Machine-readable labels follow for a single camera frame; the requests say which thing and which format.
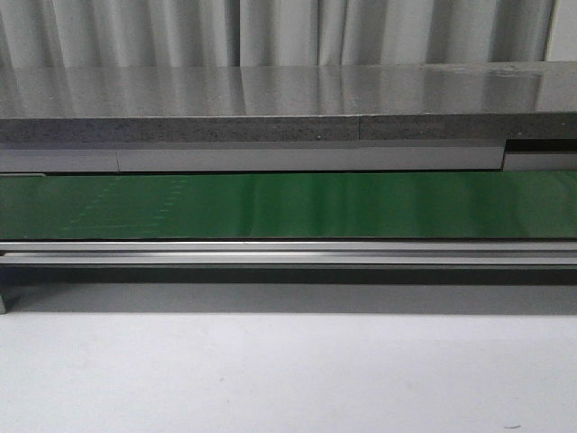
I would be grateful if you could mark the grey conveyor support leg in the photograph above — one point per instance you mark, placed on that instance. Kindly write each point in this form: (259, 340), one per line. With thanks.
(9, 294)

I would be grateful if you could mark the grey stone slab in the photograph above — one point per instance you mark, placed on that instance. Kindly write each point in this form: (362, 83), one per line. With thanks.
(519, 100)

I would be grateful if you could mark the grey rear conveyor guard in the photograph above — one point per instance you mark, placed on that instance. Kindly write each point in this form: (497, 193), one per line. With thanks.
(363, 155)

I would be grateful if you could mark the green conveyor belt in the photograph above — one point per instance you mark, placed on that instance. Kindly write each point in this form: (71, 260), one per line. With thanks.
(299, 205)

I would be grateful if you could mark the white pleated curtain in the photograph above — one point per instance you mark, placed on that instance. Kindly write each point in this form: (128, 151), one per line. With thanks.
(285, 33)

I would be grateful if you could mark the aluminium front conveyor rail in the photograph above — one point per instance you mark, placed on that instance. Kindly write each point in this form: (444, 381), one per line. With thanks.
(289, 253)

